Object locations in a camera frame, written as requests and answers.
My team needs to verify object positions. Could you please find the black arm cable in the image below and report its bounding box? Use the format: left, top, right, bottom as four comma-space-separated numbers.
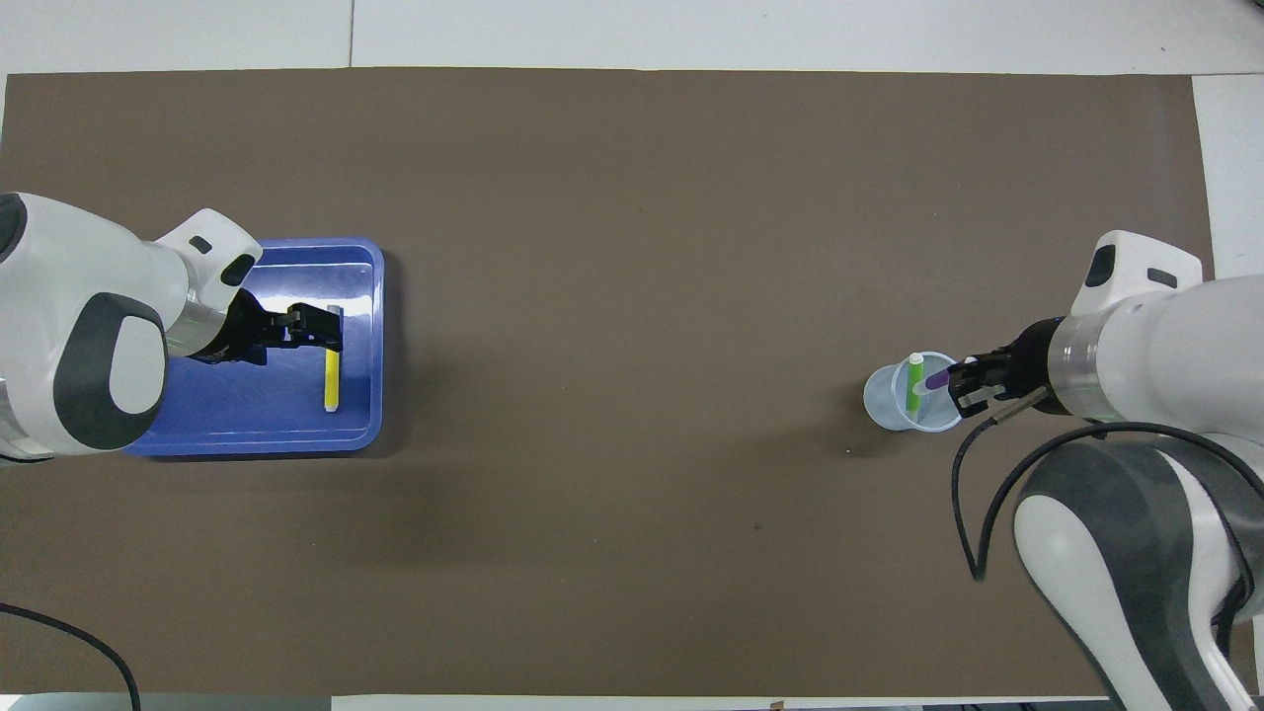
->
951, 385, 1264, 584
0, 602, 141, 711

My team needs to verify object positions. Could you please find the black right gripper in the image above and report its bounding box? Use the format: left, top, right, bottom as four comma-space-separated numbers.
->
947, 317, 1068, 417

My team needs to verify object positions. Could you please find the blue plastic tray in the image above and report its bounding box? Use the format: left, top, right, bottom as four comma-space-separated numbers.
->
123, 237, 386, 457

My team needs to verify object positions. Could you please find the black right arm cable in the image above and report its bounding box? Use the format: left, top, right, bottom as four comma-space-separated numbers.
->
951, 385, 1264, 584

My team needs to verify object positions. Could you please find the translucent plastic cup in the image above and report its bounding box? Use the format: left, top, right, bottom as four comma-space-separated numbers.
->
863, 352, 963, 434

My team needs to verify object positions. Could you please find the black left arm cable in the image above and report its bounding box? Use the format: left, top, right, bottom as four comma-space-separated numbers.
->
0, 602, 141, 711

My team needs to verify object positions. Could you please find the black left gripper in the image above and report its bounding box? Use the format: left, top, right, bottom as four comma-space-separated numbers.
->
188, 287, 346, 365

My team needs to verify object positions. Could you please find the yellow pen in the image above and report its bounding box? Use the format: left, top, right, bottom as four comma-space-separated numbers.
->
324, 306, 343, 414

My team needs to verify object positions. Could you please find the brown table mat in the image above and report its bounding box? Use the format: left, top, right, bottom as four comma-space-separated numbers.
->
0, 67, 1218, 697

